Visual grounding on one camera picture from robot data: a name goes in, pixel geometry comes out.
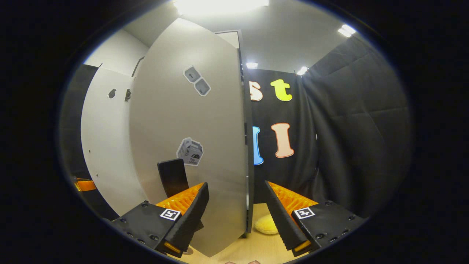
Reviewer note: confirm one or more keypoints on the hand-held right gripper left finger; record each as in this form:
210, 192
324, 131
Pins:
194, 216

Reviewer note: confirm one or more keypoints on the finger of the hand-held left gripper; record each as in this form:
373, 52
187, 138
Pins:
86, 185

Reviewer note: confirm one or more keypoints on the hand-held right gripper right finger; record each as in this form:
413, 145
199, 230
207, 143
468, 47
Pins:
280, 216

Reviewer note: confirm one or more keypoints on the round grey coaster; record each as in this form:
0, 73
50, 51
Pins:
188, 251

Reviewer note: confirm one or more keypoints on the white cabinet door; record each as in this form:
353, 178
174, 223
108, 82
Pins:
106, 146
205, 128

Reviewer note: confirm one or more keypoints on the yellow soft toy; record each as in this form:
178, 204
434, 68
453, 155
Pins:
264, 224

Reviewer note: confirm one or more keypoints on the white and grey cabinet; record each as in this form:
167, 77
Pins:
250, 165

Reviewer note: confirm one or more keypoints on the ceiling light panel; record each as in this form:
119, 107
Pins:
220, 5
302, 70
346, 30
251, 65

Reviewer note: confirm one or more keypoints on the metal door hinge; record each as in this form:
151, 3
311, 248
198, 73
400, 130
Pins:
127, 95

